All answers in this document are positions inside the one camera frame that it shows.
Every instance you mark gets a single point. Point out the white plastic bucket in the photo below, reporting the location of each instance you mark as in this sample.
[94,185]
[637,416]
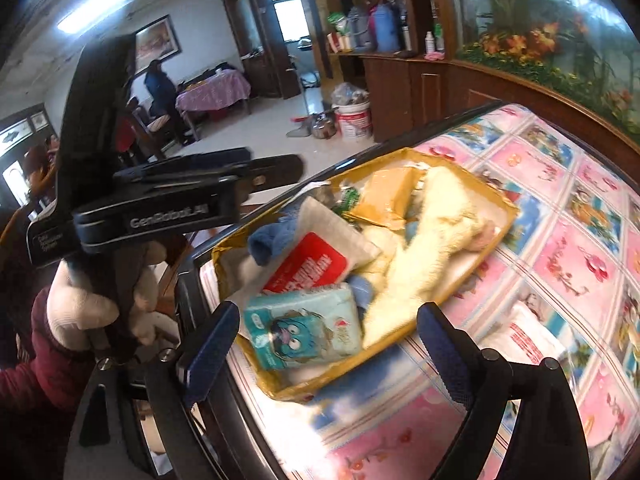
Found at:
[354,121]

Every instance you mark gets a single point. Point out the framed wall painting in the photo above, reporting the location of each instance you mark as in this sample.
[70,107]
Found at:
[155,41]

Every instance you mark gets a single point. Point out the aquarium with artificial plants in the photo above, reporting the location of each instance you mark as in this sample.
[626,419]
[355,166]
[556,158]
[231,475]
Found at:
[582,49]

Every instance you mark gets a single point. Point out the person in blue jacket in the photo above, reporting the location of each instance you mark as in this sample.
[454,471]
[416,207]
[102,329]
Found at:
[164,96]

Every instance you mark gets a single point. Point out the teal cartoon tissue pack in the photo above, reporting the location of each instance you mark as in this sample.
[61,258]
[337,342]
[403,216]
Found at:
[304,327]

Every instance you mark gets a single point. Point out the white gloved left hand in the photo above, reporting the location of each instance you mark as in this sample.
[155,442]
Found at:
[72,311]

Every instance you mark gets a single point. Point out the purple-cloth dining table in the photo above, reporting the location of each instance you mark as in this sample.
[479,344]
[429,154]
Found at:
[216,92]

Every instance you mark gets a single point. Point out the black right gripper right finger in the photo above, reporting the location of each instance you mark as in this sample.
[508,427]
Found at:
[453,353]

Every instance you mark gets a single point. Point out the white red-print plastic bag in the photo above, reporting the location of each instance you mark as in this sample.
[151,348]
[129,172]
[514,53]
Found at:
[520,338]

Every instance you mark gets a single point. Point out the blue fluffy towel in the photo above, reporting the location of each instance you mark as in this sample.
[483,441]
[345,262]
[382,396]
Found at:
[270,241]

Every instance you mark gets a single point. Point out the metal kettle on floor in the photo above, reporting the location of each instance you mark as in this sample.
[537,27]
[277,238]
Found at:
[323,127]

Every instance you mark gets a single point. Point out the yellow cardboard box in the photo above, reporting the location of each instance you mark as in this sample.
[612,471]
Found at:
[386,191]

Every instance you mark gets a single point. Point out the white red-label packet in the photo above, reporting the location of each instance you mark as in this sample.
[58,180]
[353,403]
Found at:
[325,249]

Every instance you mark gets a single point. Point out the yellow fluffy towel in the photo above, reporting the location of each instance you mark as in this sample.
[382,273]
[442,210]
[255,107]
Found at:
[390,244]
[449,222]

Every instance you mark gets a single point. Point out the colourful cartoon tablecloth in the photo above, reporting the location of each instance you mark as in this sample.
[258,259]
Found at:
[571,256]

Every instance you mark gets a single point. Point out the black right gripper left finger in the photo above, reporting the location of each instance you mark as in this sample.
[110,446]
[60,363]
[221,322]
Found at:
[204,352]

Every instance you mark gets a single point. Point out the blue water jug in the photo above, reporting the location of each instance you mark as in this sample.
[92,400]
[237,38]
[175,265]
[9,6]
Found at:
[385,29]

